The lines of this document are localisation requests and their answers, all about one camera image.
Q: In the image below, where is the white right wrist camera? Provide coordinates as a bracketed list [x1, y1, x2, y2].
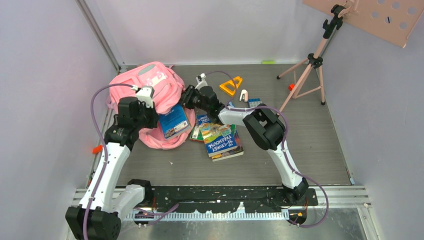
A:
[195, 73, 208, 90]

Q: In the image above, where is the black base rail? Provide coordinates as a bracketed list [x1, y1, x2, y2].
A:
[128, 185, 319, 224]

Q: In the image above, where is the orange clip on frame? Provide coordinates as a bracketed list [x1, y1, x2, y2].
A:
[91, 145, 103, 155]

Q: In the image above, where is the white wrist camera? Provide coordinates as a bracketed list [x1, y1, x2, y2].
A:
[131, 85, 155, 109]
[195, 73, 208, 90]

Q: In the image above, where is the pink tripod music stand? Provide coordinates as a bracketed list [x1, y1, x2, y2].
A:
[276, 0, 424, 111]

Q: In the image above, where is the white pink stapler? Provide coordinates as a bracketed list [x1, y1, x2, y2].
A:
[239, 89, 249, 103]

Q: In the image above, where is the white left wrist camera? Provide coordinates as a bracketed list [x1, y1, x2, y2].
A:
[131, 85, 155, 109]

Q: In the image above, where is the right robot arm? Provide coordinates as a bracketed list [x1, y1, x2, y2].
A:
[179, 85, 309, 205]

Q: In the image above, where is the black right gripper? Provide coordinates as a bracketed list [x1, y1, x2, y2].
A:
[170, 85, 210, 113]

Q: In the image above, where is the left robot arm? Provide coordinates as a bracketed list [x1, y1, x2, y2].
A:
[65, 96, 159, 240]

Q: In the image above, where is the blue toy brick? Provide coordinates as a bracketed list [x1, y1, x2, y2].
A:
[247, 98, 263, 108]

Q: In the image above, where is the green cover book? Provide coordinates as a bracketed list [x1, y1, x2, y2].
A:
[190, 123, 236, 143]

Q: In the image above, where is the yellow triangle ruler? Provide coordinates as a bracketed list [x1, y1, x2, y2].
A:
[219, 76, 243, 97]

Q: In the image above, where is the yellow spine paperback book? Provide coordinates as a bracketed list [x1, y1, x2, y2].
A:
[159, 104, 191, 140]

